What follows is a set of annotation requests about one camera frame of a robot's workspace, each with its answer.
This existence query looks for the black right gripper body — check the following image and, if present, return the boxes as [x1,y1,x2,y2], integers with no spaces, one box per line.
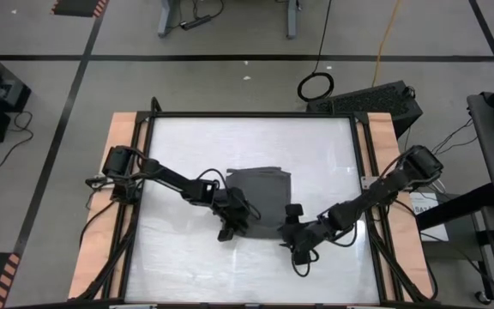
[285,203,332,265]

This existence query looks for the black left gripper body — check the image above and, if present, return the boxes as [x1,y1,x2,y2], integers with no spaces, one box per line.
[210,187,246,242]

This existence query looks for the grey waffle-weave towel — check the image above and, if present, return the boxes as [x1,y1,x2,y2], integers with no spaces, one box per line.
[225,166,293,240]

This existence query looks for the white paper sheet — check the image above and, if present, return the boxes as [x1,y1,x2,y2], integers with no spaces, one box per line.
[409,191,449,242]

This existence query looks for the black computer tower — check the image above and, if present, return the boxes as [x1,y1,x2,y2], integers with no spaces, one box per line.
[305,80,424,139]

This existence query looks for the black stand beam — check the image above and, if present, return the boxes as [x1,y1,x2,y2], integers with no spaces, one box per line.
[416,184,494,232]

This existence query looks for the grey desk leg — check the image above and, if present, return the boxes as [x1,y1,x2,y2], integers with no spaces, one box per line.
[157,0,179,39]
[286,0,302,40]

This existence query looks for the black power strip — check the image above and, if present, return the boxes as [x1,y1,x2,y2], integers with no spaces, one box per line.
[180,15,213,31]

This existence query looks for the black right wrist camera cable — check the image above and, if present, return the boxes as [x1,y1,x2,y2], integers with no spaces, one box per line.
[290,246,316,279]

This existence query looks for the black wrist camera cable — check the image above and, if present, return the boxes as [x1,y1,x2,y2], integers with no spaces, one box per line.
[196,167,227,192]
[290,246,316,279]

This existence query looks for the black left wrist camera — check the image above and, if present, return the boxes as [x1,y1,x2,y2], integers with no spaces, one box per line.
[219,191,242,215]

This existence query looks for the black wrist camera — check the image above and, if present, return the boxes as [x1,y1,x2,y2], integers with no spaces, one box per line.
[302,218,329,245]
[219,191,242,215]

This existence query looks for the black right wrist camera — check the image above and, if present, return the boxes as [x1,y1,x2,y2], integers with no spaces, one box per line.
[302,218,329,245]

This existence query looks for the black left wrist camera cable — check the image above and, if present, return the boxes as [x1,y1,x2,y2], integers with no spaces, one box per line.
[196,167,227,192]

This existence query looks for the black metal table frame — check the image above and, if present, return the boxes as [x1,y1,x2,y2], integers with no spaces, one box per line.
[100,110,407,308]

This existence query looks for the black cable bundle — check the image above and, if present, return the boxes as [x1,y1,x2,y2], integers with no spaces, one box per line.
[369,222,439,301]
[75,199,143,301]

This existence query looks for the black hanging cable with coil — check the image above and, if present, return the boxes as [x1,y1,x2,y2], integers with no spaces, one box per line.
[296,0,335,103]

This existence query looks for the thin black cables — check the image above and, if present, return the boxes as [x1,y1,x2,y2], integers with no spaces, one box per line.
[429,118,479,158]

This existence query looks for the yellow hanging cable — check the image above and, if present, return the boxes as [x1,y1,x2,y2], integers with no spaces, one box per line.
[370,0,402,87]

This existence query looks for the thin black floor cable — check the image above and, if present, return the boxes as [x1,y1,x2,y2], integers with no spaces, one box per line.
[0,111,34,169]

